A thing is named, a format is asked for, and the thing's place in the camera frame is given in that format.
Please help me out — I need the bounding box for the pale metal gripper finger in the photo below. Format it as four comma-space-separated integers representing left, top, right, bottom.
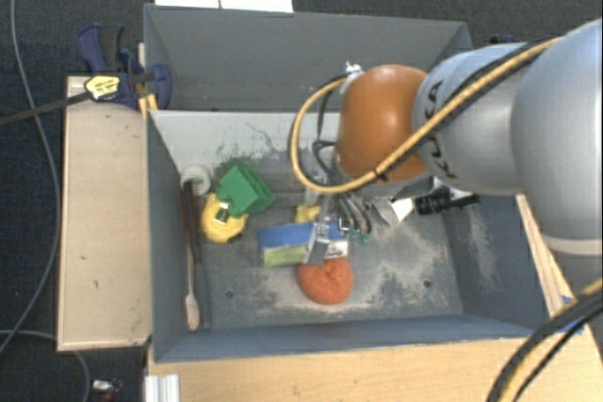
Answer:
305, 222, 332, 265

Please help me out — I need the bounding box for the small yellow toy piece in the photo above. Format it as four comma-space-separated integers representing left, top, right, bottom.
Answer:
294, 203, 324, 225

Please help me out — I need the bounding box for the blue and green box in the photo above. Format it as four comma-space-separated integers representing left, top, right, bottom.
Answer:
255, 221, 350, 269

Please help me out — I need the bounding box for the orange-red round fruit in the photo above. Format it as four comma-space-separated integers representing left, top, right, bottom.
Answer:
296, 259, 355, 307

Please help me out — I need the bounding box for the green plastic toy block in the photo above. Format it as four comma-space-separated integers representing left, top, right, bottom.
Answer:
215, 165, 277, 218

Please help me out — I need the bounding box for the yellow round toy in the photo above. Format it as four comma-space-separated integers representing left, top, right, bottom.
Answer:
199, 193, 249, 245

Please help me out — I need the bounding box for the white small cup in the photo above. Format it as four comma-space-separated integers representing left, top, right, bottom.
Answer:
179, 165, 212, 197

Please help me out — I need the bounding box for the grey metal bin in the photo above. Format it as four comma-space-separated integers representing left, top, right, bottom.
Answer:
142, 3, 550, 364

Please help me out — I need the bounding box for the pale wood flat board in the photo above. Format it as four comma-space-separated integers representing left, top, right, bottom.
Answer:
56, 75, 153, 352

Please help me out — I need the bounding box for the black cylinder on white bracket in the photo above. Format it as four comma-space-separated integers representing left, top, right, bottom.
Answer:
389, 192, 481, 223

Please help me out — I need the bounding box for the dark brush with wooden handle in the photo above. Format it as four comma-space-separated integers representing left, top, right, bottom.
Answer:
180, 181, 204, 333

